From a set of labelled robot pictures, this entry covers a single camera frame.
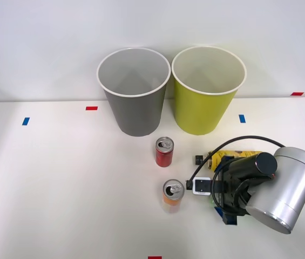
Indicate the yellow bottle with black cap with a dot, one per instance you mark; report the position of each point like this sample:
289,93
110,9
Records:
239,153

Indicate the orange drink can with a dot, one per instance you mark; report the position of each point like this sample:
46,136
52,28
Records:
172,201

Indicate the grey plastic waste bin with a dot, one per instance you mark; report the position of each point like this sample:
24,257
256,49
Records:
138,113

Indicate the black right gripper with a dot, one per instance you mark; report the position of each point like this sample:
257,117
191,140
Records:
231,199

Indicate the yellow-green plastic waste bin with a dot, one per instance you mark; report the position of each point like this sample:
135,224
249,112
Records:
198,110

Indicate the red drink can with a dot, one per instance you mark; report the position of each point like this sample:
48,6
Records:
163,157

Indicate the silver and black right arm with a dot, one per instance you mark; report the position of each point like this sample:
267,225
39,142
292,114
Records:
290,183

